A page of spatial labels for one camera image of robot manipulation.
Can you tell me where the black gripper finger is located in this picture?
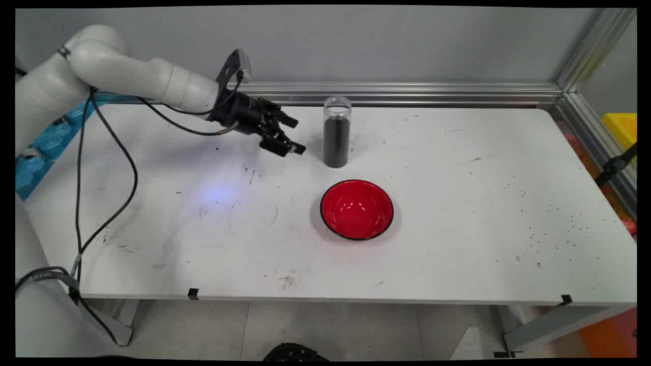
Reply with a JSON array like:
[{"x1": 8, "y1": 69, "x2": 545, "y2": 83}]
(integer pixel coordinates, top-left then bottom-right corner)
[
  {"x1": 268, "y1": 107, "x2": 300, "y2": 129},
  {"x1": 259, "y1": 126, "x2": 307, "y2": 158}
]

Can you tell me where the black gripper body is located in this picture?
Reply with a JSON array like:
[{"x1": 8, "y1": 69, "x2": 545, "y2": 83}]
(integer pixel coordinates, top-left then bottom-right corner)
[{"x1": 209, "y1": 91, "x2": 282, "y2": 138}]

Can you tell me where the clear jar of black grains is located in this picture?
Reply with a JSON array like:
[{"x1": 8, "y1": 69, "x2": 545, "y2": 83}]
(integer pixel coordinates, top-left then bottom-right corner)
[{"x1": 323, "y1": 96, "x2": 352, "y2": 169}]

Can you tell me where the red bowl with black rim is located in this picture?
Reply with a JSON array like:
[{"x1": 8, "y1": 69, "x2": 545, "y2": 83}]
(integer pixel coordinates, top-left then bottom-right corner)
[{"x1": 320, "y1": 179, "x2": 395, "y2": 241}]

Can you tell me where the blue patterned cloth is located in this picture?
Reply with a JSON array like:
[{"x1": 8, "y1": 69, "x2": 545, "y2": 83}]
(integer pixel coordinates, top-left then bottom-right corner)
[{"x1": 15, "y1": 91, "x2": 128, "y2": 201}]

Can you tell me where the black round floor object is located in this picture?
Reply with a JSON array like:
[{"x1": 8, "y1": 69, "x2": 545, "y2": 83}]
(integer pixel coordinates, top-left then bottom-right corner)
[{"x1": 263, "y1": 343, "x2": 329, "y2": 362}]

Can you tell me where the grey table leg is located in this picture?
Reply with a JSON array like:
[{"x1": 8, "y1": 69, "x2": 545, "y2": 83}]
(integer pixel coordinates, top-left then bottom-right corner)
[
  {"x1": 491, "y1": 304, "x2": 636, "y2": 354},
  {"x1": 84, "y1": 299, "x2": 141, "y2": 347}
]

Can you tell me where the black stand bar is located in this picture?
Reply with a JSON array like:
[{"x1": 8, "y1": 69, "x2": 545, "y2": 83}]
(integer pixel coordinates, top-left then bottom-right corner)
[{"x1": 595, "y1": 144, "x2": 637, "y2": 187}]

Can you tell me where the yellow plastic box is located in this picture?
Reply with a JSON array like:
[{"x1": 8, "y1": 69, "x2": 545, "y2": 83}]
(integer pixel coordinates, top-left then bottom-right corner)
[{"x1": 603, "y1": 113, "x2": 637, "y2": 154}]

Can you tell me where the orange floor object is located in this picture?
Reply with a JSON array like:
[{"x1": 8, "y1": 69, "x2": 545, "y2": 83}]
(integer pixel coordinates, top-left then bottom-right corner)
[{"x1": 580, "y1": 308, "x2": 637, "y2": 358}]

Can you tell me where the wrist camera with black bracket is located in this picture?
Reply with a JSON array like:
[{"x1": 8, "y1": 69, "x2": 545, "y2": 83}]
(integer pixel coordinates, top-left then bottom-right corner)
[{"x1": 216, "y1": 49, "x2": 253, "y2": 102}]

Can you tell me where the black cable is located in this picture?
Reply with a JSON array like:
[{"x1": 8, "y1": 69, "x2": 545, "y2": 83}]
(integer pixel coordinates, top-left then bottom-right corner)
[
  {"x1": 74, "y1": 76, "x2": 245, "y2": 306},
  {"x1": 74, "y1": 89, "x2": 240, "y2": 306}
]

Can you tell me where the long aluminium frame rail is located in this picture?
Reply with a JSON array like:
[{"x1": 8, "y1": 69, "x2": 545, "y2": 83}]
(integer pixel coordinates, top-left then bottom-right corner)
[{"x1": 92, "y1": 81, "x2": 563, "y2": 108}]

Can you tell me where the grey labelled cable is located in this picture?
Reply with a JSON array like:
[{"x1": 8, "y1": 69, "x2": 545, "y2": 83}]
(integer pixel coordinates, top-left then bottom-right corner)
[{"x1": 15, "y1": 266, "x2": 82, "y2": 306}]

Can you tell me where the short aluminium frame rail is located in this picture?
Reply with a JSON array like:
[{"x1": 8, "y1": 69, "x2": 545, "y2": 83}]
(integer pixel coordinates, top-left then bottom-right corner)
[{"x1": 554, "y1": 91, "x2": 637, "y2": 220}]

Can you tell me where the aluminium frame post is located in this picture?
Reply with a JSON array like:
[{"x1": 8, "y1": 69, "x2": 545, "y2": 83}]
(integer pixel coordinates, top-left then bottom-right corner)
[{"x1": 557, "y1": 8, "x2": 637, "y2": 93}]

